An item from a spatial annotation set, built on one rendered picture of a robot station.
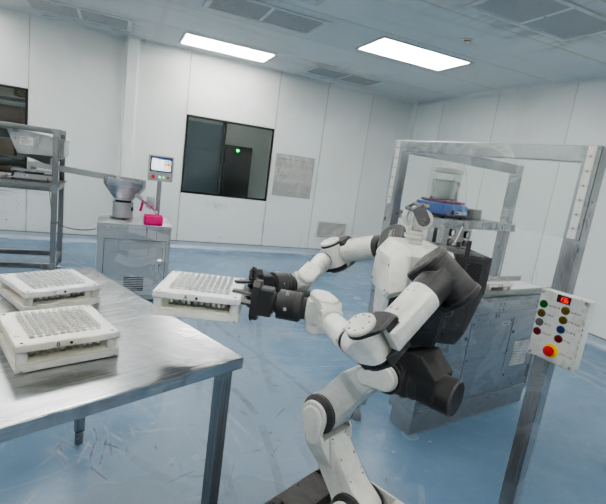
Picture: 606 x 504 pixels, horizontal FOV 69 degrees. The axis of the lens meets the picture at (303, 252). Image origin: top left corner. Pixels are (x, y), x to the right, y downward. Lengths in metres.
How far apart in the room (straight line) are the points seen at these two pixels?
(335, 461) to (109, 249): 3.03
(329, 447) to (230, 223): 5.80
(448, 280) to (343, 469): 0.86
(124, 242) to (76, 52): 3.50
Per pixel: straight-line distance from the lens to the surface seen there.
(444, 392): 1.41
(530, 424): 2.09
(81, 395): 1.17
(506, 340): 3.26
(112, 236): 4.21
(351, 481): 1.75
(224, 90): 7.17
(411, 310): 1.08
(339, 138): 7.78
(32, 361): 1.29
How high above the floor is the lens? 1.43
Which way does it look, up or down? 10 degrees down
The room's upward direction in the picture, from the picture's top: 8 degrees clockwise
